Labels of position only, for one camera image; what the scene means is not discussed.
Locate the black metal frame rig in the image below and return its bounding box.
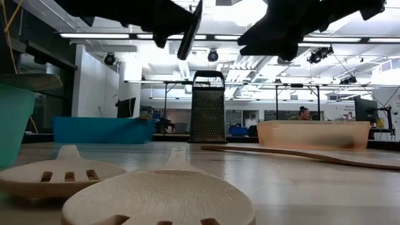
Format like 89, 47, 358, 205
124, 79, 321, 122

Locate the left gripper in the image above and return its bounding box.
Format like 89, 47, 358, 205
92, 0, 195, 50

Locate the green plastic bin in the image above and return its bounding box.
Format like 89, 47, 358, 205
0, 83, 36, 170

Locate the person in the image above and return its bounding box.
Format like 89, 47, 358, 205
289, 106, 312, 122

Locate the wooden slotted spatula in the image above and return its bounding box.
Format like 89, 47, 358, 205
0, 144, 128, 201

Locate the steel box grater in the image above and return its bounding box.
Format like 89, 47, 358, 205
187, 69, 228, 145

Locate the black computer monitor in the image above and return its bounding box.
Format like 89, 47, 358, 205
116, 97, 138, 119
354, 96, 379, 124

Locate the black ceiling spotlight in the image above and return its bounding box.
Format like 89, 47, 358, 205
207, 48, 220, 63
339, 74, 358, 86
307, 46, 335, 65
104, 52, 119, 67

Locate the blue plastic bin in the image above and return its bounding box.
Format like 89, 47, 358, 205
52, 116, 156, 145

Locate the blue storage crate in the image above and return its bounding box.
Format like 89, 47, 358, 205
228, 125, 249, 137

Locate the black metal table frame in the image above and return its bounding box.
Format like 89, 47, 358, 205
20, 132, 400, 151

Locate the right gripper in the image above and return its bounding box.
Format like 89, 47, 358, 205
237, 0, 366, 63

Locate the wooden notched spoon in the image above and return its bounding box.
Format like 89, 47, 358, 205
60, 146, 258, 225

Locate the orange plastic bin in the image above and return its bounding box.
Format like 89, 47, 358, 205
256, 119, 371, 151

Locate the overhead light bar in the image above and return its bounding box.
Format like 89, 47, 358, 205
58, 32, 400, 44

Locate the yellow hanging cable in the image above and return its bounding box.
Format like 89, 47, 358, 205
1, 0, 39, 134

